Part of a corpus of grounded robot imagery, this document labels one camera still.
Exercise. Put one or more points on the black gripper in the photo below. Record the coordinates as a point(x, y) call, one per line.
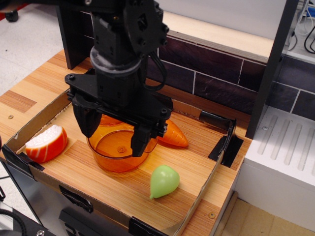
point(123, 97)

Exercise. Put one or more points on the salmon sushi toy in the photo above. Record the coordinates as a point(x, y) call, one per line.
point(47, 145)

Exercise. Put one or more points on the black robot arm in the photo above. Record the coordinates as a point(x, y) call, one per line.
point(126, 34)

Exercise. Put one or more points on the orange transparent plastic pot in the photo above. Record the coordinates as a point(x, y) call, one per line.
point(111, 146)

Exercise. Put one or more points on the orange plastic carrot toy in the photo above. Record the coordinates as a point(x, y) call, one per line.
point(173, 135)

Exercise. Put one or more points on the green plastic pear toy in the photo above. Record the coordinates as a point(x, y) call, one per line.
point(164, 180)

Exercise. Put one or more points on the black chair caster wheel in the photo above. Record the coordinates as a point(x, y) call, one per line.
point(12, 16)

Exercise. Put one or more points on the white ribbed sink drainboard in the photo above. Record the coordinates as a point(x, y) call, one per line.
point(278, 172)

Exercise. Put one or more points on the dark left vertical post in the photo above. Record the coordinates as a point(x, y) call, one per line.
point(77, 35)

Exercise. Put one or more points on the dark grey vertical post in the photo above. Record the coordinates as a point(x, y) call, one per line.
point(280, 47)

